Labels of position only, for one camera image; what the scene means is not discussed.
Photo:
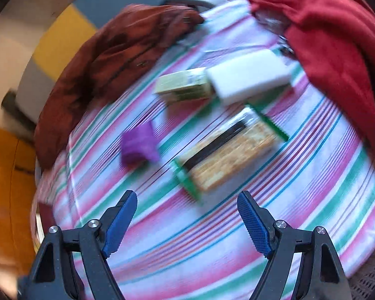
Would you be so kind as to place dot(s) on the white foam block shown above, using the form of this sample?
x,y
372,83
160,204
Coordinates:
x,y
245,76

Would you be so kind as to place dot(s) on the grey yellow blue chair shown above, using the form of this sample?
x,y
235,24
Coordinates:
x,y
77,23

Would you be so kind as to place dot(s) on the green tea box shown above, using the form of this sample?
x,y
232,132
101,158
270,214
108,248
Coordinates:
x,y
192,84

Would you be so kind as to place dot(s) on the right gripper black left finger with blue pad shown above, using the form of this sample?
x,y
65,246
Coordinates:
x,y
53,274

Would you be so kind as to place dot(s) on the gold maroon tray box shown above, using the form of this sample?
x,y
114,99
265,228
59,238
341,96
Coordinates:
x,y
42,221

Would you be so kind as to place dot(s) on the orange wooden cabinet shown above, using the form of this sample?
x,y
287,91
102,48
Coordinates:
x,y
17,189

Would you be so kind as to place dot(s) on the purple wrapper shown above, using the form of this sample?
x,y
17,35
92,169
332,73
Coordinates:
x,y
139,144

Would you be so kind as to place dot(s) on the red fleece cloth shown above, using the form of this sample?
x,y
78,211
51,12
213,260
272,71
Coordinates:
x,y
334,41

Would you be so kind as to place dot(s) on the striped tablecloth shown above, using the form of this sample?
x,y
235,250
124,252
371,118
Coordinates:
x,y
179,248

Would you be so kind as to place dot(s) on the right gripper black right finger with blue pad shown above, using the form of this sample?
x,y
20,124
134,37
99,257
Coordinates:
x,y
320,275

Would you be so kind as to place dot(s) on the maroon jacket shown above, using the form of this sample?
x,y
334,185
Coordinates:
x,y
106,65

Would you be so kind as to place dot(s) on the cracker packet green edges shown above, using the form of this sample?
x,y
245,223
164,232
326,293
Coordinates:
x,y
225,152

